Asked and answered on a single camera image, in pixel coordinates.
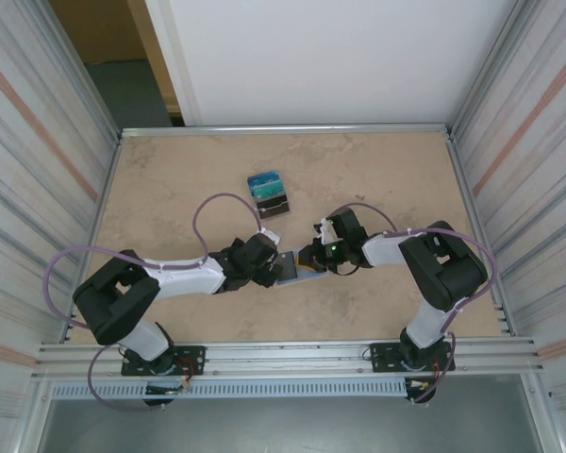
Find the black VIP credit card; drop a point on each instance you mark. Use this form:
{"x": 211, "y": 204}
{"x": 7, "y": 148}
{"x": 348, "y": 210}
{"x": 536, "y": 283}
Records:
{"x": 291, "y": 265}

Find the beige card holder wallet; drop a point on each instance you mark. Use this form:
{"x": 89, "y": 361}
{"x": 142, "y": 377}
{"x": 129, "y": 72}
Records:
{"x": 302, "y": 280}

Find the clear acrylic card organizer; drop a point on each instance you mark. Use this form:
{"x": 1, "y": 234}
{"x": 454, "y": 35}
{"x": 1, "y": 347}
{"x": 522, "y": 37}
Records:
{"x": 276, "y": 214}

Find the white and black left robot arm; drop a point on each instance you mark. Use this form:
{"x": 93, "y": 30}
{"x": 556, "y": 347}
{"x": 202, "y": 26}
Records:
{"x": 184, "y": 278}

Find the black VIP card stack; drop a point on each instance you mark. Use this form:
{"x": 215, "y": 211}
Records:
{"x": 273, "y": 205}

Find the teal card stack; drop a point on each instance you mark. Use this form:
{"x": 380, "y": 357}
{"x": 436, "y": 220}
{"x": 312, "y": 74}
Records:
{"x": 269, "y": 189}

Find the blue card stack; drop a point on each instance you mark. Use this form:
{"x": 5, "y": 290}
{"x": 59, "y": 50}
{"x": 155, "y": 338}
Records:
{"x": 263, "y": 178}

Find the small circuit board connector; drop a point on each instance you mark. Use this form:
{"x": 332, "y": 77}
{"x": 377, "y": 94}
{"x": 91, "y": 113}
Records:
{"x": 170, "y": 390}
{"x": 422, "y": 386}

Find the aluminium mounting rail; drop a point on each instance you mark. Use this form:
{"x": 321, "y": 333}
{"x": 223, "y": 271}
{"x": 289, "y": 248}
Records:
{"x": 287, "y": 354}

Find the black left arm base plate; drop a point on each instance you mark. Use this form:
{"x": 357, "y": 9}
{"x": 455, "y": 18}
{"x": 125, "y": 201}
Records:
{"x": 193, "y": 354}

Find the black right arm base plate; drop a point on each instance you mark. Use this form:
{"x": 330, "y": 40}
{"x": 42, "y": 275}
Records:
{"x": 382, "y": 354}

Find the aluminium rear table frame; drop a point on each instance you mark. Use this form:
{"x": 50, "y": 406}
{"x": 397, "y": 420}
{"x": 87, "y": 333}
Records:
{"x": 287, "y": 129}

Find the aluminium table side rail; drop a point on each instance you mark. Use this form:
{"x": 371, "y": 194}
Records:
{"x": 109, "y": 179}
{"x": 480, "y": 236}

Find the white door frame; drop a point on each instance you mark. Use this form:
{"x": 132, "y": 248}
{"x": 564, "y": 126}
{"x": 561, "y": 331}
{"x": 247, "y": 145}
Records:
{"x": 167, "y": 47}

